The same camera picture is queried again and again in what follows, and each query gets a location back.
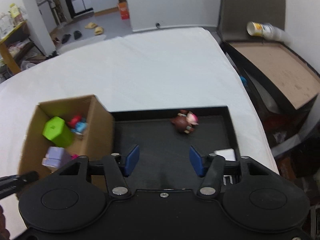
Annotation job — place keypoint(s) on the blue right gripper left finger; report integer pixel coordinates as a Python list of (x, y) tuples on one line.
[(121, 163)]

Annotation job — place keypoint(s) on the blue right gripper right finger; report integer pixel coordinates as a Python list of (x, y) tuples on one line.
[(202, 164)]

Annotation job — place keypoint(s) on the purple block toy figurine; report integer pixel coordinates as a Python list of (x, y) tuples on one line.
[(55, 158)]

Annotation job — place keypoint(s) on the green hexagonal plastic block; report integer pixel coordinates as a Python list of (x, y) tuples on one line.
[(56, 131)]

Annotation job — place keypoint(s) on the person's left hand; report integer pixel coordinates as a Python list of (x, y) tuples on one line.
[(5, 234)]

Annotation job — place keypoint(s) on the black plastic tray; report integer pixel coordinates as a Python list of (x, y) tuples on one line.
[(164, 153)]

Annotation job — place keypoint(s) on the white small box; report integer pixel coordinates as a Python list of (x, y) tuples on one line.
[(228, 154)]

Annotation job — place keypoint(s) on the brown haired doll figurine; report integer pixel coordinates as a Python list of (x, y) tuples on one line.
[(185, 121)]

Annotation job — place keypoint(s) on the red blue toy figurine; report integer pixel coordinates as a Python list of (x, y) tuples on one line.
[(77, 124)]

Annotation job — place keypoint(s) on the white tablecloth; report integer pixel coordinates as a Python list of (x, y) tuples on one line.
[(173, 68)]

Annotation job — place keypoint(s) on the black framed cork board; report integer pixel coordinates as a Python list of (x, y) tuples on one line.
[(290, 81)]

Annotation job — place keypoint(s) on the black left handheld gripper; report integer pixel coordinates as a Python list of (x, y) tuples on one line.
[(14, 184)]

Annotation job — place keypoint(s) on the yellow slipper right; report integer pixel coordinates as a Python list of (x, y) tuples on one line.
[(98, 30)]

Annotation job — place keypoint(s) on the yellow slipper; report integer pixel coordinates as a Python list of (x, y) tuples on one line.
[(91, 25), (98, 30)]

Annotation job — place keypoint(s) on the black slipper right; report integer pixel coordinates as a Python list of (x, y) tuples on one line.
[(77, 34)]

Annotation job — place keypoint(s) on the black slipper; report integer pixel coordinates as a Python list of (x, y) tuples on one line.
[(65, 38), (77, 34)]

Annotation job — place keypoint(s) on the black slipper left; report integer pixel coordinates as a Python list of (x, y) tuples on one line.
[(65, 38)]

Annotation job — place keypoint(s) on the yellow slipper left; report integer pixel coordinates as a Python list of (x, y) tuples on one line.
[(91, 25)]

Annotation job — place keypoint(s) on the orange cardboard box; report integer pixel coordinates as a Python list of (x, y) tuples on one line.
[(124, 11)]

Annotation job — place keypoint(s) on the stack of paper cups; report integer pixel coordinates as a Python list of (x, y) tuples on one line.
[(267, 31)]

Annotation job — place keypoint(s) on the white kitchen cabinet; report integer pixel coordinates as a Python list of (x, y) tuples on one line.
[(47, 16)]

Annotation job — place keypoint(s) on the yellow labelled bottle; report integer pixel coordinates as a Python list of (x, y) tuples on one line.
[(16, 14)]

